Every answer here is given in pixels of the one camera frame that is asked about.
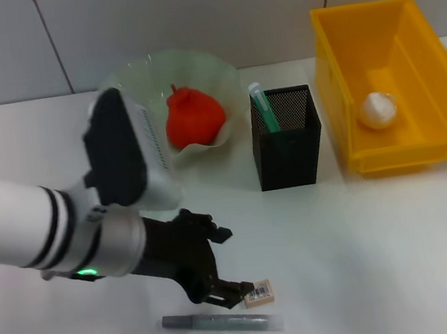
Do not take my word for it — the grey marker pen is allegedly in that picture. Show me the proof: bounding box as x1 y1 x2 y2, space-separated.
160 300 286 334

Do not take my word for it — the pale green glass fruit bowl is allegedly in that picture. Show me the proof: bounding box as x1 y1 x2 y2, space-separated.
92 40 253 177

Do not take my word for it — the black mesh pen holder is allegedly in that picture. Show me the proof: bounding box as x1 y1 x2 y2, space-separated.
245 82 330 193

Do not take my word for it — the green utility knife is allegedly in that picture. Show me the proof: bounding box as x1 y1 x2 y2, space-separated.
247 79 283 136

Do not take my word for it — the beige eraser with barcode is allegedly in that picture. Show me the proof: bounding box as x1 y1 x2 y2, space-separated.
241 278 276 310

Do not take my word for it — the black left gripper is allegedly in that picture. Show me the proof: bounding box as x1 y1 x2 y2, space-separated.
122 199 260 323

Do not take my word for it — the yellow plastic bin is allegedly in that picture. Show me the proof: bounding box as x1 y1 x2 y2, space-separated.
306 0 447 185

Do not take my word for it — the white paper ball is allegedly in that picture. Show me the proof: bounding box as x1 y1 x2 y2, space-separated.
356 88 403 133

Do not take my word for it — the red-orange orange fruit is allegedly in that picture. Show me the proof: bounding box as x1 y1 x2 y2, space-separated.
160 77 231 151

